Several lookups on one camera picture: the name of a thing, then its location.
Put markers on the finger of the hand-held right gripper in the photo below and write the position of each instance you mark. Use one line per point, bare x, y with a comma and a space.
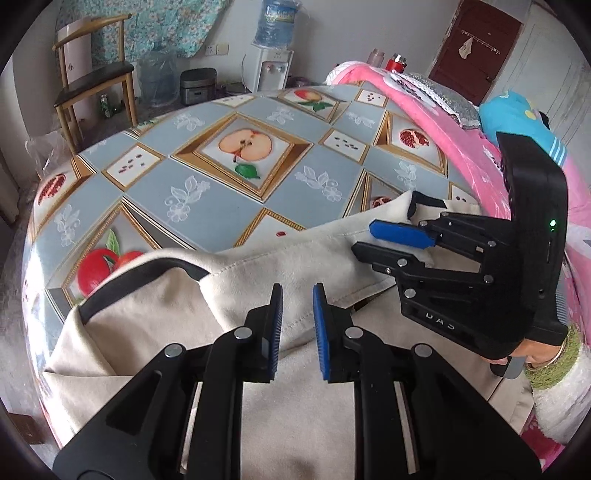
397, 232
383, 258

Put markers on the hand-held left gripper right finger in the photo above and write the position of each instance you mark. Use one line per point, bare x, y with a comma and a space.
321, 332

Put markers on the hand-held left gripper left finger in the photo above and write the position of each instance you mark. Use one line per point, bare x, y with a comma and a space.
276, 323

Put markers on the beige zip jacket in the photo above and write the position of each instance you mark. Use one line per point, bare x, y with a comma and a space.
147, 314

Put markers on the person's right forearm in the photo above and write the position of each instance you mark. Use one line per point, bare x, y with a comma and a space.
558, 401

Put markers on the person's right hand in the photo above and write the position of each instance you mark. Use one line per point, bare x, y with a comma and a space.
540, 353

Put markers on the pink floral blanket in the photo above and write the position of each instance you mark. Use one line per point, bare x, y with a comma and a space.
466, 152

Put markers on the blue plush pillow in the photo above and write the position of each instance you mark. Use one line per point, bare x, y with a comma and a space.
517, 115

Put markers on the fruit patterned tablecloth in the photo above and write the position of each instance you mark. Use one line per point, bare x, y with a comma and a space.
300, 152

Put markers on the silver quilted pad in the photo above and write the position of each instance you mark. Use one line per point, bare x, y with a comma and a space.
457, 108

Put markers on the brown door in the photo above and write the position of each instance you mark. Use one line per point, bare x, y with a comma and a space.
480, 74

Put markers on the white lace cloth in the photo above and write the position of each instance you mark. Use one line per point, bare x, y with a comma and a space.
415, 87

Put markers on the white hanging rag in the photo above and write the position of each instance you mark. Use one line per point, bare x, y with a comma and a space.
465, 48

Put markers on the white water dispenser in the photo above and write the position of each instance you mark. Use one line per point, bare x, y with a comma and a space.
268, 69

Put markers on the blue water bottle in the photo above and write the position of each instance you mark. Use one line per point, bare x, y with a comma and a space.
276, 25

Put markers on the grey rice cooker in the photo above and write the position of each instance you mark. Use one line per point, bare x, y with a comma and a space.
198, 87

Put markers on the empty clear water jug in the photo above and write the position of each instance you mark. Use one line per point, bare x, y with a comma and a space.
159, 78

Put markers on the clear plastic bag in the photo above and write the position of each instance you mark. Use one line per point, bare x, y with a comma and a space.
46, 152

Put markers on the wooden chair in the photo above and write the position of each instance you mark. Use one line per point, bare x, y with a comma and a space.
92, 83

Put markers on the floral hanging cloth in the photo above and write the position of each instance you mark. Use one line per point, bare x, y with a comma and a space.
161, 27

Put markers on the white wall socket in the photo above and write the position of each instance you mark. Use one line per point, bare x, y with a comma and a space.
217, 49

